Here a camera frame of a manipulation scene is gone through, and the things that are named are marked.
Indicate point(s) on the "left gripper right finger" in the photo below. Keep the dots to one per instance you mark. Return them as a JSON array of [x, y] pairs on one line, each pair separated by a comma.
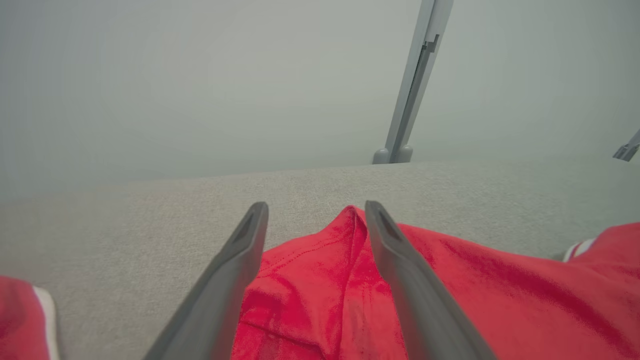
[[420, 300]]

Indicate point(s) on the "red white basketball jersey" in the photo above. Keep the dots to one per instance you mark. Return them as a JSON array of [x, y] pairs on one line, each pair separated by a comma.
[[500, 300]]

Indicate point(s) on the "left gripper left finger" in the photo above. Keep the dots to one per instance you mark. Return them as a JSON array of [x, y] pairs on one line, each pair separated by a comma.
[[220, 295]]

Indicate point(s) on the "grey metal partition post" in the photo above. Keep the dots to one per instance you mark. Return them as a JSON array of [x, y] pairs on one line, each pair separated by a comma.
[[627, 150], [415, 85]]

